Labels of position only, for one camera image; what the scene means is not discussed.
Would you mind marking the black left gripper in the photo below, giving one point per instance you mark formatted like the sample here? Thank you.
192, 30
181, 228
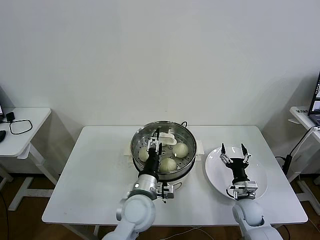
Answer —
152, 162

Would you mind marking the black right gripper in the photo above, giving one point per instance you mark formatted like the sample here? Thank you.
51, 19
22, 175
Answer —
238, 170

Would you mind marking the white steamed baozi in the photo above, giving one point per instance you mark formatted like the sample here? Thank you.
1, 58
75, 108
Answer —
168, 164
143, 155
180, 150

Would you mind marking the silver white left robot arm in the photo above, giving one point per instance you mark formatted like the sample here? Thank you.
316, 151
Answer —
136, 210

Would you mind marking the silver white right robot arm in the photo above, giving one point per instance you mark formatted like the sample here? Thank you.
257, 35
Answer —
247, 212

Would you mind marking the stainless steel steamer basket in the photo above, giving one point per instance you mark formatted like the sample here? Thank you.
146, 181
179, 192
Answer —
187, 168

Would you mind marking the white round plate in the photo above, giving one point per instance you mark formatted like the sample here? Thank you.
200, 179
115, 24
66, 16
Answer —
257, 170

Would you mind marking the white electric cooker base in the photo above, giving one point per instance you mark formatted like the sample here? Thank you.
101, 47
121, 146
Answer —
178, 180

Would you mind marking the small wooden stick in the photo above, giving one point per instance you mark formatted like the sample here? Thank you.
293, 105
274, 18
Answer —
293, 120

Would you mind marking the grey open laptop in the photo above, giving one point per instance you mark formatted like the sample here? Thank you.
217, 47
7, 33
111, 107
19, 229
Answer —
315, 105

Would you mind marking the small black power adapter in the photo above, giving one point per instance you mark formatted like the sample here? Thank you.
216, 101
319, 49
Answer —
10, 116

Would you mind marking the black computer mouse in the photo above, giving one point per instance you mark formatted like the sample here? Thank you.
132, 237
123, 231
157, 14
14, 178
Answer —
1, 136

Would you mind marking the dark monitor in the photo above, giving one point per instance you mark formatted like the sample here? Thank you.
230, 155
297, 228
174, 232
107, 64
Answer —
1, 112

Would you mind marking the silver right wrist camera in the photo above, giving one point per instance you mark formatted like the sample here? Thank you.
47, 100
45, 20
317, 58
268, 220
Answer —
246, 188

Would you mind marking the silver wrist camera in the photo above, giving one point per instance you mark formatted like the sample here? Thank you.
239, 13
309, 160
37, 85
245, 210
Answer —
168, 191
246, 188

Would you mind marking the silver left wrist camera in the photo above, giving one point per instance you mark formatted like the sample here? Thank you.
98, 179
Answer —
168, 191

